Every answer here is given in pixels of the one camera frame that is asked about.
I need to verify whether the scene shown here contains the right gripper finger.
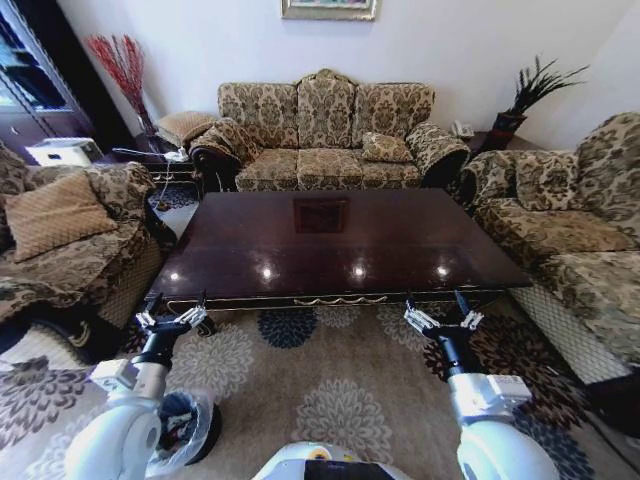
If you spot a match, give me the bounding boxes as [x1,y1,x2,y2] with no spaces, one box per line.
[402,291,435,333]
[453,288,485,332]

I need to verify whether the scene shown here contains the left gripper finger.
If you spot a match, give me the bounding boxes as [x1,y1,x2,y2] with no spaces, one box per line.
[134,291,164,331]
[178,288,209,329]

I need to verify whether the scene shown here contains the black trash bin, clear bag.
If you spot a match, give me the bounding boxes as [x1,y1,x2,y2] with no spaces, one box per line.
[147,391,224,479]

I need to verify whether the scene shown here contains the floral armchair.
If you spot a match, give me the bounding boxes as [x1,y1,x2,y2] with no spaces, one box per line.
[0,142,172,332]

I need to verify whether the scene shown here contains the dark glossy wooden coffee table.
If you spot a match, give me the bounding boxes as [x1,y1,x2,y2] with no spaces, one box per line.
[146,188,534,338]

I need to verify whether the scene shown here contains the beige floral rug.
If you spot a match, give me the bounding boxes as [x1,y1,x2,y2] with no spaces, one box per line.
[0,299,640,480]

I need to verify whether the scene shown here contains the floral two-seat sofa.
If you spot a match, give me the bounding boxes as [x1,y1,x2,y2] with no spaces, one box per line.
[458,112,640,387]

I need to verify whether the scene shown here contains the large tan quilted cushion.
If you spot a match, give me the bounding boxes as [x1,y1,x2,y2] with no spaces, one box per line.
[2,171,121,265]

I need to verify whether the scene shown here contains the dark side table, gold trim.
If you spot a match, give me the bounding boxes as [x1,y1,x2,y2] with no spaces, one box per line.
[111,133,202,194]

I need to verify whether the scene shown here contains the large floral cushion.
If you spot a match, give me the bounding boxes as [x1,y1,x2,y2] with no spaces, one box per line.
[513,151,582,212]

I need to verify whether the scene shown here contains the white robot front shell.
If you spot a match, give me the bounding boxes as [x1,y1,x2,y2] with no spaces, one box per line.
[252,439,417,480]

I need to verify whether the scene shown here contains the small floral cushion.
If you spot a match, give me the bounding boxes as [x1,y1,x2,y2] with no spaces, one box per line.
[360,131,416,164]

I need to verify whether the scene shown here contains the dark wooden side table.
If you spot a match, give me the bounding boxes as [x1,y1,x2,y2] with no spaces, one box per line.
[466,130,502,155]

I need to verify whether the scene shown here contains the white box appliance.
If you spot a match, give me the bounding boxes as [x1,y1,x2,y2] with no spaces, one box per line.
[24,137,104,168]

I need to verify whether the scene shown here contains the small tan quilted cushion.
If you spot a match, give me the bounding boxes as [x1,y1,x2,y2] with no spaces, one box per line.
[156,111,217,147]

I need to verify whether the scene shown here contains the glass vase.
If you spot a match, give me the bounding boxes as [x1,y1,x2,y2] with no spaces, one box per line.
[136,110,160,140]

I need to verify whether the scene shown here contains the dark red plant pot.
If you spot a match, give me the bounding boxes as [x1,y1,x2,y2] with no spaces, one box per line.
[494,111,529,139]

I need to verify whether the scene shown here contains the floral three-seat sofa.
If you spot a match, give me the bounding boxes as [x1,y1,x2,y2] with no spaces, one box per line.
[189,68,473,194]

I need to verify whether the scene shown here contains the green spiky plant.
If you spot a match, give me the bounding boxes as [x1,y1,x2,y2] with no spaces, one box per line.
[505,54,592,117]

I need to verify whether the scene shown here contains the red decorative branches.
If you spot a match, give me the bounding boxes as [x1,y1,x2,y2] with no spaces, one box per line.
[86,33,152,132]

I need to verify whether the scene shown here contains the dark glass-door cabinet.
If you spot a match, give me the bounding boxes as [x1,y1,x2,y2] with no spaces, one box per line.
[0,0,97,166]

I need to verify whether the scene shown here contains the white power strip with cable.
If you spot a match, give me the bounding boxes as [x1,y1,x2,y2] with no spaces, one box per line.
[111,146,195,164]

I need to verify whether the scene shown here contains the framed wall picture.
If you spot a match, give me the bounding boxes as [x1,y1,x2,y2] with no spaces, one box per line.
[280,0,378,23]

